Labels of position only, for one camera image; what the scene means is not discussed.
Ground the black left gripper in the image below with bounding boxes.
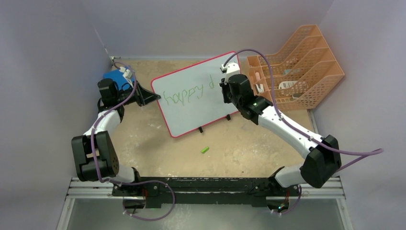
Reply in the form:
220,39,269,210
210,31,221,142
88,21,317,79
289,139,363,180
115,81,160,107

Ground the pink framed whiteboard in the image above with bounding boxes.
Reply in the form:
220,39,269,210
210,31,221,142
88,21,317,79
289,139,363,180
151,51,239,138

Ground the green marker cap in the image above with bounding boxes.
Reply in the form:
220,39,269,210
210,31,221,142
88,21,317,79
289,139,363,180
201,147,210,154

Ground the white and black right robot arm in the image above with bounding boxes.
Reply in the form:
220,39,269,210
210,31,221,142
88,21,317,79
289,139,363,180
219,74,341,195

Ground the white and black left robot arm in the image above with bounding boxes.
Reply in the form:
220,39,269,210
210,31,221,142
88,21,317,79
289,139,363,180
71,79,161,196

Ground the blue box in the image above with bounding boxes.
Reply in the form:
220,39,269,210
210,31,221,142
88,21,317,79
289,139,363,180
103,69,127,90

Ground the white stapler in organizer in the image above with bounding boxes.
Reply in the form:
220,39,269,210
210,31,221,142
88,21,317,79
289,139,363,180
255,83,264,94

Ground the white remote in organizer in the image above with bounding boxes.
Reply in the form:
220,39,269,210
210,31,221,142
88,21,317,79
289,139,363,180
278,80,297,89

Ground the orange plastic desk organizer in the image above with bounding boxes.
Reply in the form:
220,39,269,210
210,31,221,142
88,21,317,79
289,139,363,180
247,24,345,111

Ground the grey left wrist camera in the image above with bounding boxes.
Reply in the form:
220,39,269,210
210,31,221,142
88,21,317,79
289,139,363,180
118,66,134,88

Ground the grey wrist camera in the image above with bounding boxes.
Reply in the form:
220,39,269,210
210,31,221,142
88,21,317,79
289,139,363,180
220,62,241,84
118,66,134,88

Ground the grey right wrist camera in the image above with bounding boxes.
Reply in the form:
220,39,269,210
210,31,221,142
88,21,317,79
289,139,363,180
220,62,241,84

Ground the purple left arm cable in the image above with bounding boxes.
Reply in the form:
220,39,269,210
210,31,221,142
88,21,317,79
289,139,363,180
90,62,137,183

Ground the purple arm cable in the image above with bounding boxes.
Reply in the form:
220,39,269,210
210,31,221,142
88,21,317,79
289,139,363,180
223,48,384,172
90,62,137,183

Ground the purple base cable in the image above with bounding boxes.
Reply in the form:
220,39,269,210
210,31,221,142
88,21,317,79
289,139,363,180
111,179,176,222

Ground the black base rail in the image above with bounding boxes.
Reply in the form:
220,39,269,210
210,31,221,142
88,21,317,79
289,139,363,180
112,177,299,209

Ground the aluminium frame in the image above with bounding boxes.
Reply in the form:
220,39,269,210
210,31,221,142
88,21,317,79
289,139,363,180
56,109,354,230

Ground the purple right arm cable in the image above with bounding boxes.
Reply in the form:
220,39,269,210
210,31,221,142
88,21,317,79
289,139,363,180
223,48,384,172

